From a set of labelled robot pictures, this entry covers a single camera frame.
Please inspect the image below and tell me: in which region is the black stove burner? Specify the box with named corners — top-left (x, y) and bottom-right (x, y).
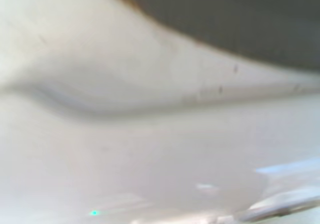
top-left (99, 0), bottom-right (320, 71)

